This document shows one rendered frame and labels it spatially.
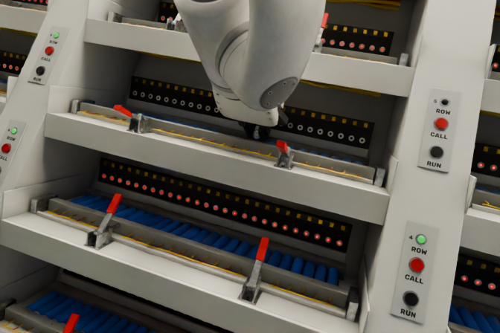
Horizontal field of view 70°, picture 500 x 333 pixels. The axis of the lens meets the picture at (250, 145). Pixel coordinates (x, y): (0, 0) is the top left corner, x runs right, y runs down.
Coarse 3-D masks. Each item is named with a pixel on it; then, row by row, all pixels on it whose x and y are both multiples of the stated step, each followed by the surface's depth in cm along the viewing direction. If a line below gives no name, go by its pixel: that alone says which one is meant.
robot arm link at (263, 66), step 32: (256, 0) 29; (288, 0) 30; (320, 0) 32; (256, 32) 31; (288, 32) 31; (224, 64) 37; (256, 64) 33; (288, 64) 34; (256, 96) 36; (288, 96) 38
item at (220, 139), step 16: (80, 112) 68; (96, 112) 69; (112, 112) 68; (160, 128) 65; (176, 128) 64; (192, 128) 63; (224, 144) 62; (240, 144) 61; (256, 144) 60; (304, 160) 58; (320, 160) 58; (336, 160) 57; (368, 176) 56
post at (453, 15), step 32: (448, 0) 56; (480, 0) 55; (416, 32) 63; (448, 32) 54; (480, 32) 53; (448, 64) 53; (480, 64) 52; (416, 96) 53; (480, 96) 51; (416, 128) 51; (416, 160) 50; (416, 192) 49; (448, 192) 48; (384, 224) 49; (448, 224) 47; (384, 256) 48; (448, 256) 46; (384, 288) 47; (448, 288) 45; (384, 320) 46
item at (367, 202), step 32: (64, 96) 68; (96, 96) 76; (64, 128) 64; (96, 128) 62; (128, 128) 65; (256, 128) 74; (160, 160) 59; (192, 160) 58; (224, 160) 56; (256, 160) 57; (384, 160) 64; (256, 192) 55; (288, 192) 54; (320, 192) 52; (352, 192) 51; (384, 192) 51
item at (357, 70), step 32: (96, 0) 70; (96, 32) 69; (128, 32) 67; (160, 32) 65; (320, 32) 61; (352, 32) 74; (384, 32) 72; (320, 64) 58; (352, 64) 56; (384, 64) 55; (416, 64) 54
